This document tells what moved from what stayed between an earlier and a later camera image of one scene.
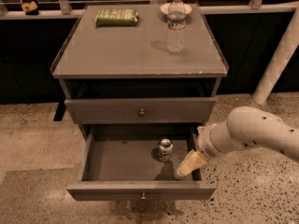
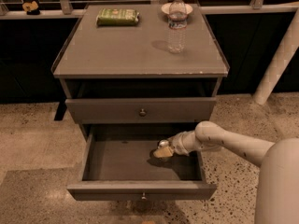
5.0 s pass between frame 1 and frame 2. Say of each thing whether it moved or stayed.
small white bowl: stayed
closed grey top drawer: stayed
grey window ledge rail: stayed
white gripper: moved
